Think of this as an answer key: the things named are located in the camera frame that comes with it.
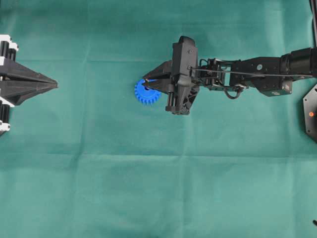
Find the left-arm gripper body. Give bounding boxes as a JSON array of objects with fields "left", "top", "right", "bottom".
[{"left": 0, "top": 35, "right": 19, "bottom": 135}]

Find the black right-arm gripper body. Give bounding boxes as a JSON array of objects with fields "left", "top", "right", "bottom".
[{"left": 165, "top": 36, "right": 200, "bottom": 115}]

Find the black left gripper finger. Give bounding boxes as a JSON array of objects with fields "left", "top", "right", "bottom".
[
  {"left": 0, "top": 80, "right": 57, "bottom": 107},
  {"left": 0, "top": 59, "right": 57, "bottom": 86}
]

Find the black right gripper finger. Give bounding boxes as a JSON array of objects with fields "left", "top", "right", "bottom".
[
  {"left": 142, "top": 60, "right": 172, "bottom": 80},
  {"left": 143, "top": 79, "right": 173, "bottom": 91}
]

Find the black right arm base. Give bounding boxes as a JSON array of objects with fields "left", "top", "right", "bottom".
[{"left": 303, "top": 85, "right": 317, "bottom": 142}]

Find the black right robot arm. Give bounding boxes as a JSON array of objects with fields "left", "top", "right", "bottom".
[{"left": 143, "top": 36, "right": 317, "bottom": 115}]

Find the blue plastic gear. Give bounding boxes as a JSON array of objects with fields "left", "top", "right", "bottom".
[{"left": 134, "top": 79, "right": 161, "bottom": 105}]

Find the green table cloth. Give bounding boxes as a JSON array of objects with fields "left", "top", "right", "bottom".
[{"left": 0, "top": 0, "right": 317, "bottom": 238}]

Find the black cable top right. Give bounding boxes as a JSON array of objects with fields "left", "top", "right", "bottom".
[{"left": 308, "top": 0, "right": 317, "bottom": 49}]

